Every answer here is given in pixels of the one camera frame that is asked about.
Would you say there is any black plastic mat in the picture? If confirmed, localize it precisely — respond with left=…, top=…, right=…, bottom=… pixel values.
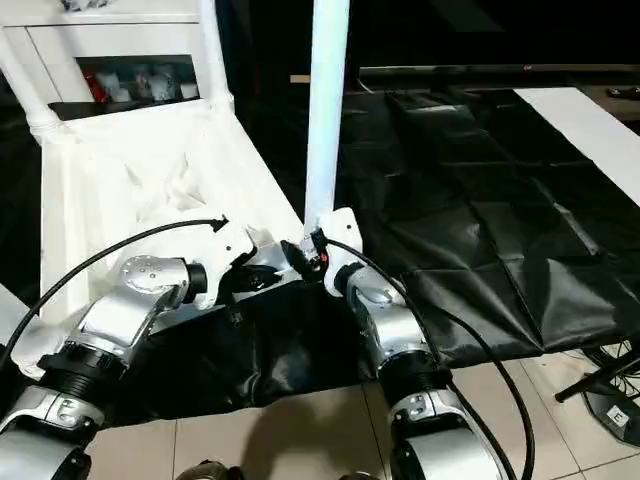
left=0, top=90, right=640, bottom=426

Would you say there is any black robot left foot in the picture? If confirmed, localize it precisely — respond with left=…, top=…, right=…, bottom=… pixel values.
left=174, top=460, right=243, bottom=480

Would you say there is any red bottle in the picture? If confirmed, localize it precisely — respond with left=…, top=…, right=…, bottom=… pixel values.
left=86, top=72, right=107, bottom=104

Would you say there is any white cabinet with glass doors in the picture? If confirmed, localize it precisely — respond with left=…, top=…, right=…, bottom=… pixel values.
left=0, top=0, right=219, bottom=107

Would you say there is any black backdrop cloth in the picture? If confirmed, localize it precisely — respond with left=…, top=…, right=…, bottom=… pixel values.
left=215, top=0, right=640, bottom=86

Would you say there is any white flat sheet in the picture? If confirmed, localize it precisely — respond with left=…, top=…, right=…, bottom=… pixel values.
left=514, top=87, right=640, bottom=183

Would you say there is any small grey patterned box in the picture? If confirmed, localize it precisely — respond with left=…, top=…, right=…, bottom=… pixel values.
left=60, top=0, right=113, bottom=12

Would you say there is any black round floor base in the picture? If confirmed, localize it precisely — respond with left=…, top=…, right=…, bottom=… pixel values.
left=584, top=384, right=640, bottom=447

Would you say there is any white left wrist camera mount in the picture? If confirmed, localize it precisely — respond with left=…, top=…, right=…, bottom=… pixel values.
left=198, top=218, right=259, bottom=309

